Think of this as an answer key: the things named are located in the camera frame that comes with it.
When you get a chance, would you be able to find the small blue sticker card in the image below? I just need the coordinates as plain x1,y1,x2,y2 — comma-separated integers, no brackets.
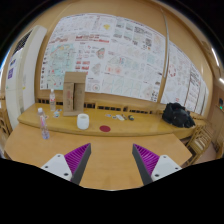
53,110,60,118

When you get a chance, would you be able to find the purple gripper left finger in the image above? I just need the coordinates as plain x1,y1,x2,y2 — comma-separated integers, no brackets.
42,143,91,185

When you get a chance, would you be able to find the clear bottle white cap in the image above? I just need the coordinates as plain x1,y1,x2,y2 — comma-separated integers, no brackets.
50,89,56,111

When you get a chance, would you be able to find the red round coaster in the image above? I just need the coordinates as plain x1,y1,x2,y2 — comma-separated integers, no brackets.
99,125,111,132

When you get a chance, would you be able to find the brown cardboard box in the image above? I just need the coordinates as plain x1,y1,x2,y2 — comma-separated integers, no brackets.
63,72,86,116

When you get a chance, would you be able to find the black backpack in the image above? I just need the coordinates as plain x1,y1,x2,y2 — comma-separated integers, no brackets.
162,103,195,128

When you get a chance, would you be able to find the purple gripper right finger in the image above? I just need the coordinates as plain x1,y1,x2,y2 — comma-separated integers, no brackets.
132,144,181,185

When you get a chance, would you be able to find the wooden chair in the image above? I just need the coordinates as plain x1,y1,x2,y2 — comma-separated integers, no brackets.
186,125,214,166

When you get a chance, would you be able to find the large wall poster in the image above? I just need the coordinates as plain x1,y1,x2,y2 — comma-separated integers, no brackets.
40,13,165,102

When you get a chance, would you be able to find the right wall poster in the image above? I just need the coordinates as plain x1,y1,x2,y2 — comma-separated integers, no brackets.
161,42,209,115

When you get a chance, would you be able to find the white cup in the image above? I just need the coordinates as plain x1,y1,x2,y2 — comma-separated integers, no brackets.
77,113,89,130

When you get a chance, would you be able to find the clear bottle pink label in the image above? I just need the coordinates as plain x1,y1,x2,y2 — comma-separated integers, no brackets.
38,108,50,140

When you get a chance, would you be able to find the small dark round object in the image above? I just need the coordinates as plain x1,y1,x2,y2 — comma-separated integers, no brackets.
128,115,134,121

